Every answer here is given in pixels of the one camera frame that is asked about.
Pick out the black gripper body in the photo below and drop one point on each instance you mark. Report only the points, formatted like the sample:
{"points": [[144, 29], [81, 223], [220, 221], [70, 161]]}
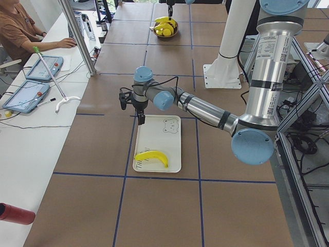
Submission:
{"points": [[139, 107], [169, 10]]}

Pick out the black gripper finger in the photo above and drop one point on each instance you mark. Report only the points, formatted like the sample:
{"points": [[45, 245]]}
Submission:
{"points": [[141, 119]]}

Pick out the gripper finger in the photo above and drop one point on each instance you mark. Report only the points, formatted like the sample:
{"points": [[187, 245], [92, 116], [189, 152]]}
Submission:
{"points": [[170, 11]]}

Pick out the yellow banana moved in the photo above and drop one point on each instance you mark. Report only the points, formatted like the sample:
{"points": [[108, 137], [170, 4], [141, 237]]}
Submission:
{"points": [[152, 154], [164, 19]]}

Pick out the brown woven fruit basket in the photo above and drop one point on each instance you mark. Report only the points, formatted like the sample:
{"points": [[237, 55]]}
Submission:
{"points": [[158, 33]]}

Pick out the yellow banana in basket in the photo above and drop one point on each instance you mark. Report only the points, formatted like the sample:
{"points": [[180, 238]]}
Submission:
{"points": [[169, 26]]}

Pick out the yellow lemon in basket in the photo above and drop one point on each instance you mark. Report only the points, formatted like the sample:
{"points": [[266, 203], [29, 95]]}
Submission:
{"points": [[166, 32]]}

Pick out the white rectangular bear plate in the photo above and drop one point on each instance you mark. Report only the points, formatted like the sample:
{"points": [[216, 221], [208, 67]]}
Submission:
{"points": [[161, 133]]}

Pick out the metal cup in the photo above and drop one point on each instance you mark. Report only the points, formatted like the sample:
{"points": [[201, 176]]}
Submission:
{"points": [[103, 26]]}

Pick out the white paper sheet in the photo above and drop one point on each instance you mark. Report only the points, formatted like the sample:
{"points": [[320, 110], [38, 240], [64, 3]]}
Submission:
{"points": [[66, 66]]}

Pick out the upper blue teach pendant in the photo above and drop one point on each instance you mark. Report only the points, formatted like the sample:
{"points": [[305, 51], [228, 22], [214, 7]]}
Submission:
{"points": [[39, 72]]}

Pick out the blue teach pendant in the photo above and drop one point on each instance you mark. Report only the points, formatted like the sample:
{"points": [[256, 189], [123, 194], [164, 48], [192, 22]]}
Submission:
{"points": [[39, 72], [27, 96]]}

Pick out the lower blue teach pendant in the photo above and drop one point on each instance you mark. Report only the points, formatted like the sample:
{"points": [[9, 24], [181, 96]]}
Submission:
{"points": [[27, 96]]}

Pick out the small yellow tape roll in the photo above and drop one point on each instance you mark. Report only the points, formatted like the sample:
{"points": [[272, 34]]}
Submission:
{"points": [[8, 114]]}

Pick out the seated person brown shirt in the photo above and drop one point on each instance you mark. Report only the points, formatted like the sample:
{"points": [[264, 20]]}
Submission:
{"points": [[19, 34]]}

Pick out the red cylinder bottle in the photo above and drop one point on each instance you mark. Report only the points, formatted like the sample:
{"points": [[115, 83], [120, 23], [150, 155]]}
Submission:
{"points": [[17, 215]]}

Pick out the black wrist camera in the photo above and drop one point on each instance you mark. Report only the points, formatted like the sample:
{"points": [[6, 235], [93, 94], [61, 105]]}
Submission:
{"points": [[125, 98]]}

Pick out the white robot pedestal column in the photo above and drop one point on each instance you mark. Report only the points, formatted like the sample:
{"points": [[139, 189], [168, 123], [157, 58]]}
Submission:
{"points": [[223, 73]]}

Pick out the aluminium frame post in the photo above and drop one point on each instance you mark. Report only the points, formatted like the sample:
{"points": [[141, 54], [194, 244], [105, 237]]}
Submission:
{"points": [[70, 16]]}

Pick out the aluminium side table frame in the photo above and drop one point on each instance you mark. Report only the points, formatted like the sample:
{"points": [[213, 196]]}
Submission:
{"points": [[301, 163]]}

